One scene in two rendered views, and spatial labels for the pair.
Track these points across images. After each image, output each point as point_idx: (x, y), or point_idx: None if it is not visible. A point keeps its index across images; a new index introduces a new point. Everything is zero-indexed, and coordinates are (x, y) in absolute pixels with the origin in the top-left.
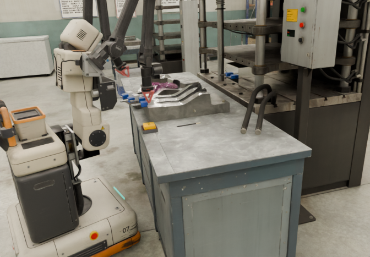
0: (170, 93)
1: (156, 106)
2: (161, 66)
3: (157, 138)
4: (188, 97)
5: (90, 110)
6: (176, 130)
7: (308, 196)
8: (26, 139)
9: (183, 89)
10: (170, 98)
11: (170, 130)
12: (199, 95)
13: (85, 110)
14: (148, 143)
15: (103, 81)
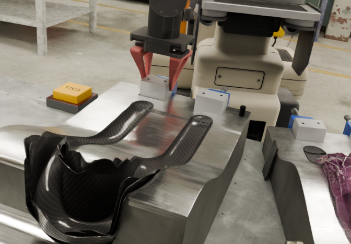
0: (299, 210)
1: (113, 90)
2: None
3: (16, 93)
4: (77, 136)
5: (202, 46)
6: (10, 123)
7: None
8: None
9: (194, 173)
10: (172, 142)
11: (22, 118)
12: (12, 125)
13: (201, 42)
14: (17, 82)
15: (233, 0)
